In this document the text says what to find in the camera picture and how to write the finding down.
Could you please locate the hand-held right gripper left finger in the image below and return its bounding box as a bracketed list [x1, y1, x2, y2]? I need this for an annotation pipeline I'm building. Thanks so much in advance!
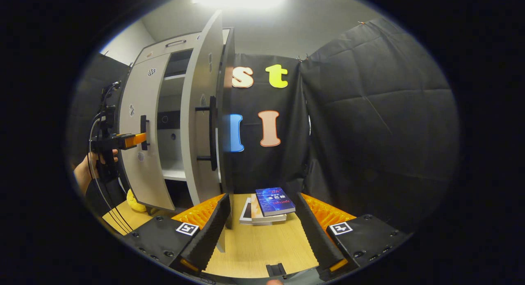
[123, 194, 231, 275]

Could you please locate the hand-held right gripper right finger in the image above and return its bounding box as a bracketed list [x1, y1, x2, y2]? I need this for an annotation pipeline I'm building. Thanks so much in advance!
[294, 192, 411, 277]

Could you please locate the black door handle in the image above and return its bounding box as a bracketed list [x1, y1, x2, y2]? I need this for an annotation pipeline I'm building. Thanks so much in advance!
[195, 96, 218, 171]
[140, 115, 150, 150]

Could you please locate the grey cabinet door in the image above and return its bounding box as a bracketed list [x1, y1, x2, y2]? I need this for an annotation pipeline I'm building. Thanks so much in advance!
[119, 53, 176, 212]
[180, 10, 227, 253]

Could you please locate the grey double-door shoe cabinet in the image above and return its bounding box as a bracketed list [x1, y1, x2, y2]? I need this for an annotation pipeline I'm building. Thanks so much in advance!
[118, 10, 236, 253]

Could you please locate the beige book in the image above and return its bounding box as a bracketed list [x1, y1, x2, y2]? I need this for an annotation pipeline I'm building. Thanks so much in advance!
[250, 194, 288, 223]

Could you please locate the blue book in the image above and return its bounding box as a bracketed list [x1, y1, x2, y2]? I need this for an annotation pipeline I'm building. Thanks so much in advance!
[255, 187, 296, 217]

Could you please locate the yellow pineapple plush toy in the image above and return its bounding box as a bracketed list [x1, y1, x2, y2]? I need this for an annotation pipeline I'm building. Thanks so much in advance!
[126, 189, 147, 213]

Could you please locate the black backdrop cloth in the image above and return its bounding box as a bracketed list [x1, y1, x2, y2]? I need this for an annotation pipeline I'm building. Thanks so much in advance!
[68, 18, 460, 234]

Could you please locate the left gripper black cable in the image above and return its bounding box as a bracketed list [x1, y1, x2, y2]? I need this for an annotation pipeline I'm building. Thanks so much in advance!
[88, 113, 134, 234]

